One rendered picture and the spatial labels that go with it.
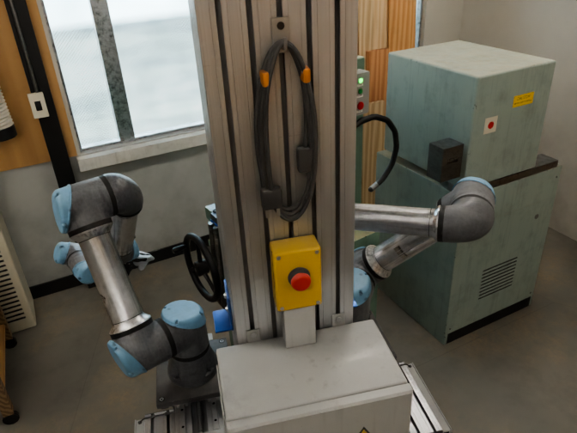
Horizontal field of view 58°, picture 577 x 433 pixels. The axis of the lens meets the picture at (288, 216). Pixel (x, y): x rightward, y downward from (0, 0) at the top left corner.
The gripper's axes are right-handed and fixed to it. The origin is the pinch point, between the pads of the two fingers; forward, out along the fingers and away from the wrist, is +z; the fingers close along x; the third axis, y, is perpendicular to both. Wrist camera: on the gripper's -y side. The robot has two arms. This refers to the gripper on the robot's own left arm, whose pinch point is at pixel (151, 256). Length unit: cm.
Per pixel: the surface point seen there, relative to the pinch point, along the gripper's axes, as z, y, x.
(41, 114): -10, -19, -127
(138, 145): 47, -17, -125
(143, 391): 38, 82, -23
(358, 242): 71, -31, 35
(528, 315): 200, -17, 69
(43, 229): 14, 50, -138
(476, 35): 241, -173, -65
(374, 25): 159, -144, -88
